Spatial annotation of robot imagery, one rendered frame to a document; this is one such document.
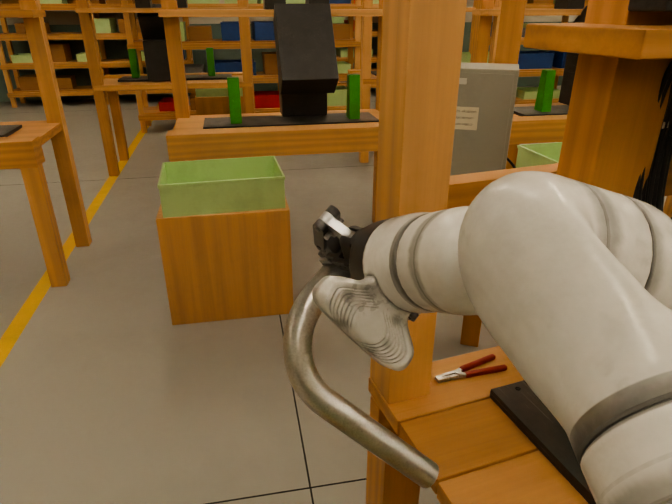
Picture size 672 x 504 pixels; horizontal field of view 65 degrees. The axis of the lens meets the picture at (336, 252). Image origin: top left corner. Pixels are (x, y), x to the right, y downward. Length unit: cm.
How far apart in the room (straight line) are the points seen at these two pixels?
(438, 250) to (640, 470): 16
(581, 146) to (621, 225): 82
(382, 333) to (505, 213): 18
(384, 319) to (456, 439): 63
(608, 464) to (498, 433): 83
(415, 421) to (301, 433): 127
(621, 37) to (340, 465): 170
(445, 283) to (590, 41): 67
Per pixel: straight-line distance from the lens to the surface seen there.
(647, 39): 88
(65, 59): 1029
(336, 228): 46
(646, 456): 20
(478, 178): 103
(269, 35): 749
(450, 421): 103
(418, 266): 33
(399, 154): 82
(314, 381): 54
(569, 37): 97
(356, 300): 38
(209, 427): 233
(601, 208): 25
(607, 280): 21
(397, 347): 39
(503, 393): 108
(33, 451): 248
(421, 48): 80
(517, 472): 97
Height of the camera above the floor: 157
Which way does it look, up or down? 25 degrees down
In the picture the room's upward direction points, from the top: straight up
